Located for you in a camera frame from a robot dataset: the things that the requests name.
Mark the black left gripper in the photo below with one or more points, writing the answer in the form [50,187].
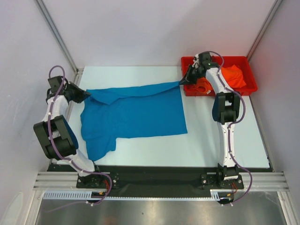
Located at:
[81,94]

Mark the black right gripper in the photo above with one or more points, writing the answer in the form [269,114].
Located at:
[190,75]

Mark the blue polo t-shirt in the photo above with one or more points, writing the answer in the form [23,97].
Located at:
[130,112]

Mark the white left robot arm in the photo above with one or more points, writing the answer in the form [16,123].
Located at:
[56,137]

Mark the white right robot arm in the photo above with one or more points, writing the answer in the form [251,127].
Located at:
[225,113]

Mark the orange t-shirt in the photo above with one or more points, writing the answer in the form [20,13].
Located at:
[233,76]

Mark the red plastic bin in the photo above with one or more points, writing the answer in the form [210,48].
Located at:
[242,63]

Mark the aluminium frame post left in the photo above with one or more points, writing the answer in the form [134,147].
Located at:
[56,34]

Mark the aluminium frame post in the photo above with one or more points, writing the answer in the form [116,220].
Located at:
[56,34]
[265,25]

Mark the aluminium side rail left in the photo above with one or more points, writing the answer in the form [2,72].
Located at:
[59,174]

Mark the white slotted cable duct left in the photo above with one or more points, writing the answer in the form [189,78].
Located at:
[74,195]

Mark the white slotted cable duct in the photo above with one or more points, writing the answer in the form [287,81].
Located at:
[74,195]
[234,194]

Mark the white slotted cable duct right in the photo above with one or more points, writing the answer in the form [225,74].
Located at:
[234,194]

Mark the aluminium frame post right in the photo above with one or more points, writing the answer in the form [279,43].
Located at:
[265,25]

